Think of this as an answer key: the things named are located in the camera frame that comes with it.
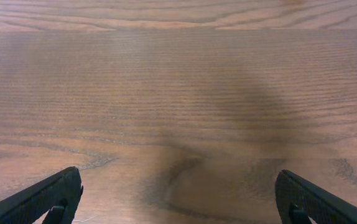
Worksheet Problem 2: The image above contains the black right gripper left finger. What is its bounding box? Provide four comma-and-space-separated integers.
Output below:
0, 167, 83, 224

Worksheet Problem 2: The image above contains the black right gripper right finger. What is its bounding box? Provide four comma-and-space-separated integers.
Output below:
275, 170, 357, 224

